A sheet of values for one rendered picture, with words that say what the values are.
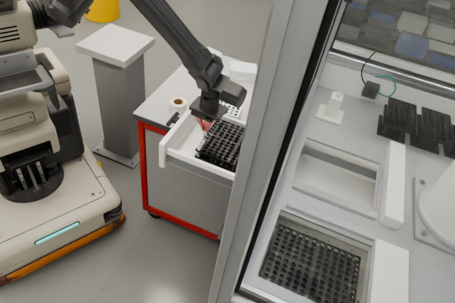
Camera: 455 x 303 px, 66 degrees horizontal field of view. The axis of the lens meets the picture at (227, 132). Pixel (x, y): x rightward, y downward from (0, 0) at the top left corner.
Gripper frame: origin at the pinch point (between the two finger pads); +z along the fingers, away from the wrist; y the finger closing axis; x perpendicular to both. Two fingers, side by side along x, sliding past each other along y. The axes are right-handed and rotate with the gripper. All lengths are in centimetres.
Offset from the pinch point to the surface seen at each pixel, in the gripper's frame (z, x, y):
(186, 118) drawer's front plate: 3.1, -3.8, 8.9
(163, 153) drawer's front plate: 6.0, 11.4, 8.3
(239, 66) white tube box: 15, -61, 12
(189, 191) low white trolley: 57, -14, 9
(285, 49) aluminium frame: -63, 49, -26
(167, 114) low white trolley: 19.9, -18.1, 24.6
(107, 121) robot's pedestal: 71, -42, 79
